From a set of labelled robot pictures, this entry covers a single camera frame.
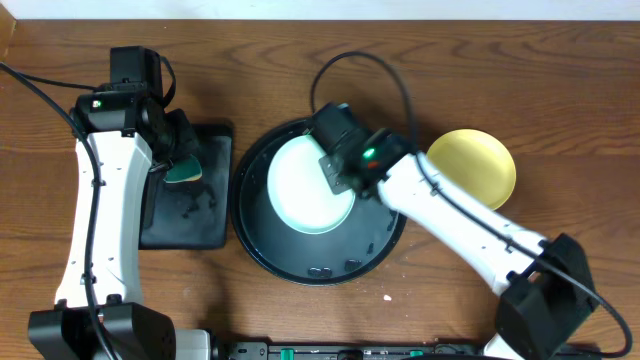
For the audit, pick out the light blue plate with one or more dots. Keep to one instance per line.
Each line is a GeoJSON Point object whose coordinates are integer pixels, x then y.
{"type": "Point", "coordinates": [299, 192]}

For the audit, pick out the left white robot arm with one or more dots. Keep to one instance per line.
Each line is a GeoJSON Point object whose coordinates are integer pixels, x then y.
{"type": "Point", "coordinates": [124, 133]}

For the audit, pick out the yellow plate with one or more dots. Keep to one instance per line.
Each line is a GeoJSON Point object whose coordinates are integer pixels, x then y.
{"type": "Point", "coordinates": [478, 163]}

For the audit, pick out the black round tray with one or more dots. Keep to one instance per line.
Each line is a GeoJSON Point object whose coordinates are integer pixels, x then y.
{"type": "Point", "coordinates": [358, 245]}

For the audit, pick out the black rectangular tray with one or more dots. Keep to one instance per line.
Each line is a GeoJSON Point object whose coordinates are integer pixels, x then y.
{"type": "Point", "coordinates": [191, 215]}

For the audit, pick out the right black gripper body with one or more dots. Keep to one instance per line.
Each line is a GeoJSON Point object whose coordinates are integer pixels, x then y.
{"type": "Point", "coordinates": [331, 170]}

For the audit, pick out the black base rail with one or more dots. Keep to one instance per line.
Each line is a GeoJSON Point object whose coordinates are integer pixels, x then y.
{"type": "Point", "coordinates": [256, 350]}

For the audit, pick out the green yellow sponge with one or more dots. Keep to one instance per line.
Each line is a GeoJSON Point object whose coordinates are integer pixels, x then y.
{"type": "Point", "coordinates": [186, 170]}

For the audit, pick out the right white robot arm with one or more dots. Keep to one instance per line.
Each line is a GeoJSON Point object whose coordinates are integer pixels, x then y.
{"type": "Point", "coordinates": [542, 285]}

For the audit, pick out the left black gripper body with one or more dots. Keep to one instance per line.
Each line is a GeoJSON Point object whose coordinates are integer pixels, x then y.
{"type": "Point", "coordinates": [181, 141]}

